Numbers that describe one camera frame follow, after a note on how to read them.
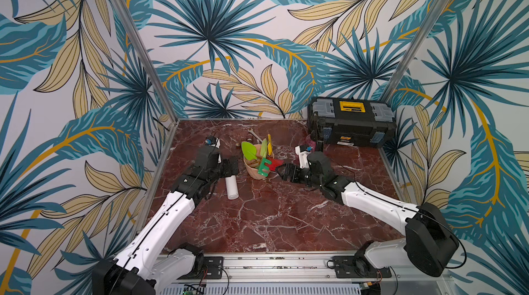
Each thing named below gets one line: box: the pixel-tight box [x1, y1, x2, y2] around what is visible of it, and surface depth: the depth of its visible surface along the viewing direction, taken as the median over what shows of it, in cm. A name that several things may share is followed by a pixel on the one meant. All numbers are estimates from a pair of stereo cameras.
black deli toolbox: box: [307, 97, 398, 148], surface depth 102 cm
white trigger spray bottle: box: [225, 175, 240, 200], surface depth 92 cm
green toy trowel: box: [241, 141, 257, 161], surface depth 94 cm
